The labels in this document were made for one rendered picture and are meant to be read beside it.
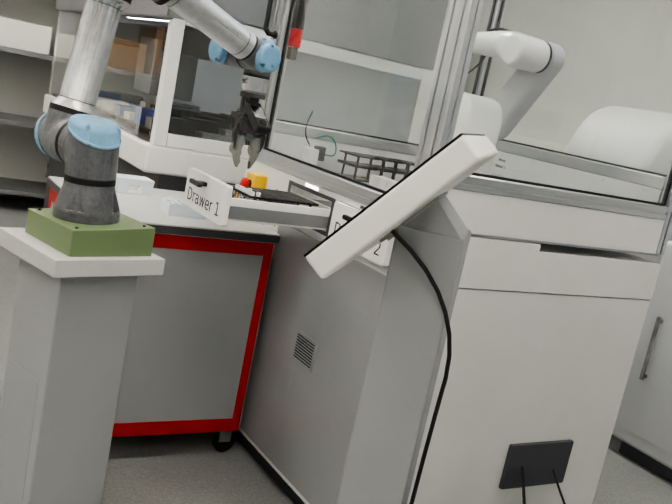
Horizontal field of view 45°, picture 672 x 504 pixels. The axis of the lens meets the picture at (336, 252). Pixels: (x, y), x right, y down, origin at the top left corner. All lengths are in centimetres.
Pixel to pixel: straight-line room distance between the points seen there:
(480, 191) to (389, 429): 79
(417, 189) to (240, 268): 137
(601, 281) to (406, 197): 134
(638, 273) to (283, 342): 110
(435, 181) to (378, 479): 60
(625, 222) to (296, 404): 110
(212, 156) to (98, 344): 134
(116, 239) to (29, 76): 456
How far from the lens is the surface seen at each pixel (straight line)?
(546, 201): 224
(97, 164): 191
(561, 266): 235
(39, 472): 207
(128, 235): 192
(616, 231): 248
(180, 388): 259
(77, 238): 185
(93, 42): 204
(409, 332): 145
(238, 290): 255
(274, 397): 258
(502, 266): 220
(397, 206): 123
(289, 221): 228
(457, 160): 122
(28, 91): 642
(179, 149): 311
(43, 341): 196
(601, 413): 272
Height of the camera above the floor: 121
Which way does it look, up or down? 11 degrees down
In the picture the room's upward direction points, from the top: 12 degrees clockwise
